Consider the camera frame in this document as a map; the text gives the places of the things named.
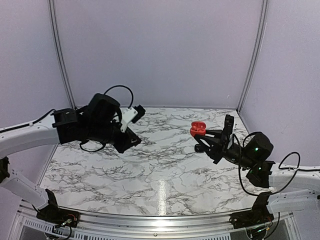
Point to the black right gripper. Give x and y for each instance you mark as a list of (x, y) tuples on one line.
[(220, 150)]

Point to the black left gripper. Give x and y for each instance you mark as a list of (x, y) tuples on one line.
[(124, 145)]

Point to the black earbud charging case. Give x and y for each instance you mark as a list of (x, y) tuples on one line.
[(198, 148)]

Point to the red round charging case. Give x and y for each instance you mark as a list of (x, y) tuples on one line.
[(198, 128)]

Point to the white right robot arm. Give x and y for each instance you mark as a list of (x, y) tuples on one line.
[(297, 189)]

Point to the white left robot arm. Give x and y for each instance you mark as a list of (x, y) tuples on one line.
[(102, 121)]

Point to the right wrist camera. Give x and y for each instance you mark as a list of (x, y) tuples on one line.
[(228, 127)]

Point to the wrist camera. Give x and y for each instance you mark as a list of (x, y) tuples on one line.
[(132, 115), (228, 127)]

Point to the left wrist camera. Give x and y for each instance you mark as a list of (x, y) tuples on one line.
[(132, 115)]

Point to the front aluminium rail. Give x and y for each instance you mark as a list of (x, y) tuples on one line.
[(104, 226)]

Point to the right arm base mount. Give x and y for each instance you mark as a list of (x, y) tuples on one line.
[(258, 214)]

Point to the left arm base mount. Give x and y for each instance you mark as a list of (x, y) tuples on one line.
[(54, 214)]

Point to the right aluminium frame post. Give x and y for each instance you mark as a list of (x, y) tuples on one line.
[(255, 54)]

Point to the aluminium frame post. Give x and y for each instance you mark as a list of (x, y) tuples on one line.
[(255, 54), (59, 53)]

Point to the left aluminium frame post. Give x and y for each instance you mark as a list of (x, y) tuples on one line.
[(59, 53)]

